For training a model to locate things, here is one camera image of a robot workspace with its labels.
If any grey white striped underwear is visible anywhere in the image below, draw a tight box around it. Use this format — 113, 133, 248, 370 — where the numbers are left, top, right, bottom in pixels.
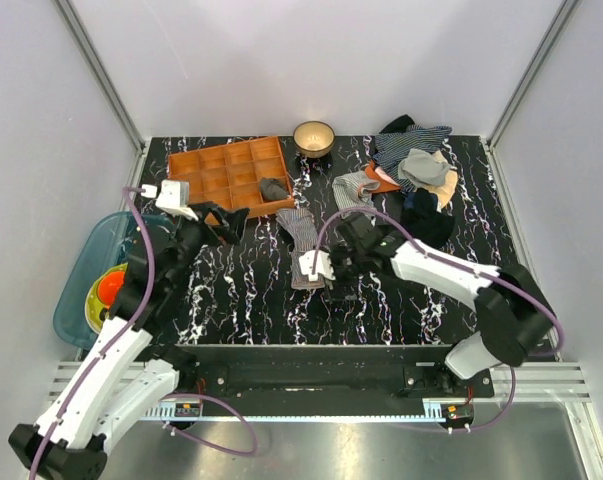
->
276, 208, 325, 290

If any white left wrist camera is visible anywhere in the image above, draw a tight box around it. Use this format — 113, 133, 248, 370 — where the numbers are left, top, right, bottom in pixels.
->
155, 180, 199, 220

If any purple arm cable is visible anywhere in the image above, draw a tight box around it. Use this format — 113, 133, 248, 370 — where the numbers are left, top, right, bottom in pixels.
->
314, 206, 566, 434
28, 185, 258, 480

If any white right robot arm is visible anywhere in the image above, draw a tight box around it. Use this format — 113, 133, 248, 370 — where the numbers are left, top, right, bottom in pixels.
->
310, 214, 556, 397

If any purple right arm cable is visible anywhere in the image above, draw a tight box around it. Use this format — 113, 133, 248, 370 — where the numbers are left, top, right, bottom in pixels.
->
314, 206, 566, 434

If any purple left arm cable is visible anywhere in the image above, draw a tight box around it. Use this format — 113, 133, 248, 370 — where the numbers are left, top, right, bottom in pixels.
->
28, 185, 258, 480

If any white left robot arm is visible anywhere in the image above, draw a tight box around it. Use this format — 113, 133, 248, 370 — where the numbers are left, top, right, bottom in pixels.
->
8, 202, 249, 479

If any dark blue striped cloth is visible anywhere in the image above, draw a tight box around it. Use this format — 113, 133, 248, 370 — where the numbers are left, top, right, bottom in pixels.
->
372, 124, 453, 193

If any blue plastic bin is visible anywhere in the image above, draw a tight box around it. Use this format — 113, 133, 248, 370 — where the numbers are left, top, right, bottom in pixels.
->
53, 212, 145, 350

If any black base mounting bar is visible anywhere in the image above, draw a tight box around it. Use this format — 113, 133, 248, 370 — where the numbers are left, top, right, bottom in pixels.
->
138, 345, 493, 411

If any orange cup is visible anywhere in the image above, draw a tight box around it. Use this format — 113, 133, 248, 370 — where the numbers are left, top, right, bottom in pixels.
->
96, 270, 125, 306

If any black cloth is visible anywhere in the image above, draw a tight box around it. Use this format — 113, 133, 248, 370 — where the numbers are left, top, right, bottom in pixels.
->
400, 209, 456, 249

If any aluminium frame rail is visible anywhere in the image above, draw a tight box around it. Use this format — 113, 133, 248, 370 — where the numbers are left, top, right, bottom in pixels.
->
46, 361, 591, 403

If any orange cloth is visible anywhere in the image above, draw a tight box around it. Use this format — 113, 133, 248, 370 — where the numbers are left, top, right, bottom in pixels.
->
364, 161, 401, 194

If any orange wooden compartment tray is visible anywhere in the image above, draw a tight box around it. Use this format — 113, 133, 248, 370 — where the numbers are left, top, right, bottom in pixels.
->
168, 136, 295, 218

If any white slotted cable duct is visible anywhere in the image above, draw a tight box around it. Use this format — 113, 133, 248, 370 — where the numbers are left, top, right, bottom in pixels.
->
140, 399, 474, 423

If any beige cloth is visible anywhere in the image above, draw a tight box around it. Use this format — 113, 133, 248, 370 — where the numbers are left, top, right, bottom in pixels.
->
427, 151, 458, 211

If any rolled dark grey sock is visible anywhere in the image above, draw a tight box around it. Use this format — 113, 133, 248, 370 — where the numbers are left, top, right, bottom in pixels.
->
259, 178, 290, 202

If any striped grey cloth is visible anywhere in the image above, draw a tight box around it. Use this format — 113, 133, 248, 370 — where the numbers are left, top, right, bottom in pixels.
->
332, 171, 380, 211

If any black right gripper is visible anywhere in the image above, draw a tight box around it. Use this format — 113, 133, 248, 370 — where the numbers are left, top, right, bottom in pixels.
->
322, 245, 369, 302

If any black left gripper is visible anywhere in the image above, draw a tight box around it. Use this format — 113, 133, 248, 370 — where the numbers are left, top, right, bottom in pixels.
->
167, 203, 251, 288

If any dark navy cloth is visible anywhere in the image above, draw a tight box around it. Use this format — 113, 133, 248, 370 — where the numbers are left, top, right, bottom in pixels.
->
403, 188, 439, 213

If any beige ceramic bowl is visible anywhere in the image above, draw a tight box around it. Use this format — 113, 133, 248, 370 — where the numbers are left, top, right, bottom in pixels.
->
293, 121, 335, 158

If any green dotted plate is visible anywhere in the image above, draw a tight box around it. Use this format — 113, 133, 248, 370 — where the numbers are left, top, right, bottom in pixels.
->
85, 263, 128, 334

